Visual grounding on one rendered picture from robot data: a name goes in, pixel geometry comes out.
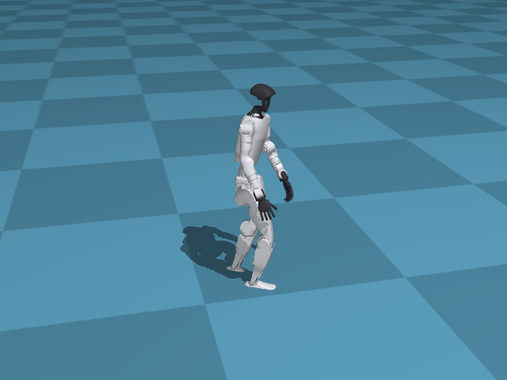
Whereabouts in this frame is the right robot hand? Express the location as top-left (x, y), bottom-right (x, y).
top-left (253, 189), bottom-right (277, 221)

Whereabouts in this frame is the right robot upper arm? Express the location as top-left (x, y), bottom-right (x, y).
top-left (239, 120), bottom-right (255, 167)

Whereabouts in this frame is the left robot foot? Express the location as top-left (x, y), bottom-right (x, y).
top-left (227, 265), bottom-right (245, 272)

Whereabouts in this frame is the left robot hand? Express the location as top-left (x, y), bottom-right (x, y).
top-left (280, 171), bottom-right (294, 202)

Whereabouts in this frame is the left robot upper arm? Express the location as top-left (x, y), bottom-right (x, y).
top-left (262, 114), bottom-right (275, 154)

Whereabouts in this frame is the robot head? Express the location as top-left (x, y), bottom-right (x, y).
top-left (247, 84), bottom-right (276, 119)

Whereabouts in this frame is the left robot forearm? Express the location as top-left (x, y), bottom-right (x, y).
top-left (267, 147), bottom-right (287, 179)

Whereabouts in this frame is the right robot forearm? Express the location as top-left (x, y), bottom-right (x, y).
top-left (243, 158), bottom-right (264, 199)

